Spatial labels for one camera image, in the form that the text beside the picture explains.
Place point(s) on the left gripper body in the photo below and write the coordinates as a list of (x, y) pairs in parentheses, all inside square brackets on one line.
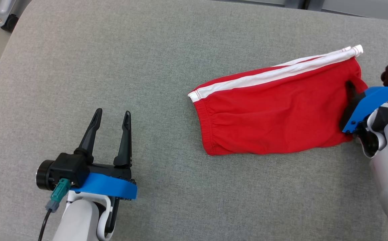
[(113, 171)]

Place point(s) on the grey caster leg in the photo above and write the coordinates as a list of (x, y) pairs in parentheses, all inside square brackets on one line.
[(8, 13)]

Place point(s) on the red basketball shorts white stripe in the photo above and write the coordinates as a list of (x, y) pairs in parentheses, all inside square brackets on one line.
[(274, 113)]

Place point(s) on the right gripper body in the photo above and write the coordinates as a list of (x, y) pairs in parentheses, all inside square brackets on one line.
[(373, 144)]

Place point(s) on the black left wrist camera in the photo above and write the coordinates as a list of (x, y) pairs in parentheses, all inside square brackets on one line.
[(67, 169)]

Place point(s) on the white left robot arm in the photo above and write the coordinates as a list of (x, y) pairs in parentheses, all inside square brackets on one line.
[(78, 221)]

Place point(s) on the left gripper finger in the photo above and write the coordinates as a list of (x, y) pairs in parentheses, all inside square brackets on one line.
[(125, 147), (89, 137)]

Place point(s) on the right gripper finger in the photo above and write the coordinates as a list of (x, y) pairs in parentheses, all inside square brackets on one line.
[(350, 110)]

